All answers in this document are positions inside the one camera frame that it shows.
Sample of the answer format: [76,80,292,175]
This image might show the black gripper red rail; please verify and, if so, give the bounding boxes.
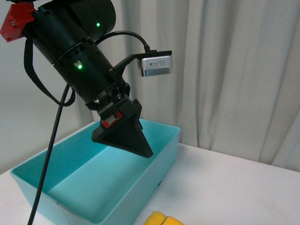
[85,78,153,158]

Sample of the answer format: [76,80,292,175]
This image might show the grey pleated curtain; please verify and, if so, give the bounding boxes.
[0,0,300,174]

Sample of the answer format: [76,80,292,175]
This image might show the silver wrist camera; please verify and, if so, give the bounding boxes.
[137,55,173,77]

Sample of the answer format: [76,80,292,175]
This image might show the black strap loop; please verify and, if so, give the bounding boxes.
[23,37,75,106]

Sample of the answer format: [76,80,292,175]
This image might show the yellow beetle toy car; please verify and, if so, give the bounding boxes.
[143,211,184,225]

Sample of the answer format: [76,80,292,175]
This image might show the turquoise plastic storage bin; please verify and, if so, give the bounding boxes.
[10,119,181,225]

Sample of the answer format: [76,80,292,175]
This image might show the black camera cable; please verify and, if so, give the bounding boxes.
[27,31,160,225]

